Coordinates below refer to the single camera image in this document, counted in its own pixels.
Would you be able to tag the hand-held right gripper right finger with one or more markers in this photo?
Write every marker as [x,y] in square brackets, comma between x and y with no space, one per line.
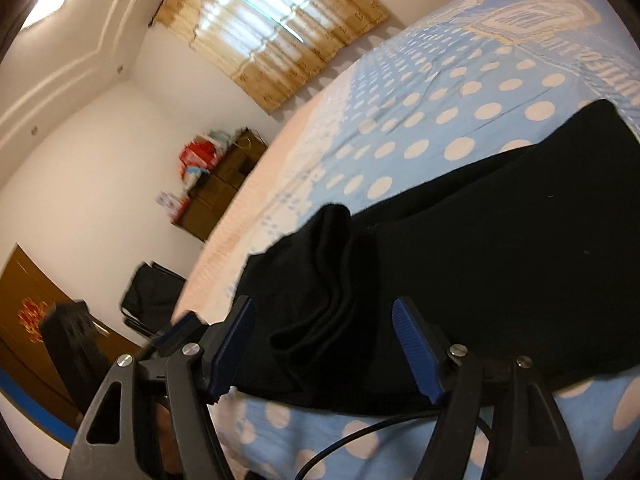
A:
[416,350]

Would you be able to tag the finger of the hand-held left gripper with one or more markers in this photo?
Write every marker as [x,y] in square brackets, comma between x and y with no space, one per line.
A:
[182,331]

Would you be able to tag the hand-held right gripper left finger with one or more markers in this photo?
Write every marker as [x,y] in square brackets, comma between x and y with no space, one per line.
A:
[234,347]

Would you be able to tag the black pants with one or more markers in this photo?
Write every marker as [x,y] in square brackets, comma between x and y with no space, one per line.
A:
[500,260]

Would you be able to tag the brown wooden door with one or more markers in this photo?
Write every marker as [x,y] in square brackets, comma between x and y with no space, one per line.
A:
[25,340]

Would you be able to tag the black folding chair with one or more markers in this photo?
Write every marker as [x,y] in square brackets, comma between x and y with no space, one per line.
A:
[150,295]

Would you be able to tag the white printed box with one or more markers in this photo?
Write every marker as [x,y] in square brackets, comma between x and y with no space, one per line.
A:
[170,202]

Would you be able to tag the brown wooden desk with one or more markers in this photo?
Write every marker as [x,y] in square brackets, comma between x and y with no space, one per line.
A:
[220,190]

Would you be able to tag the red gift box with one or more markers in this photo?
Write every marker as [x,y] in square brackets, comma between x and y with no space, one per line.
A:
[197,156]

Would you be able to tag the polka dot bed sheet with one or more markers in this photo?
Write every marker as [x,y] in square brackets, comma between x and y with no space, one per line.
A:
[425,110]

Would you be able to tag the beige patterned curtain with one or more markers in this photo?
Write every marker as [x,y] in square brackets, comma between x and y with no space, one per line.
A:
[270,25]

